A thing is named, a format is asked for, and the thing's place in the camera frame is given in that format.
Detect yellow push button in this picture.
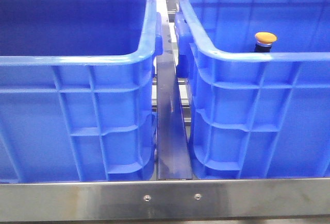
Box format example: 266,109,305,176
254,31,277,53

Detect dark steel divider bar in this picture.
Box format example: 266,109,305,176
156,13,193,180

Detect large blue crate right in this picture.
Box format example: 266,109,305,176
179,0,329,179

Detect large blue crate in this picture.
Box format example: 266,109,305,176
1,0,162,184
179,0,329,179

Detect large blue crate left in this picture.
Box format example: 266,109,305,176
1,0,162,184

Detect steel front rail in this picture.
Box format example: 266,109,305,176
1,178,329,222

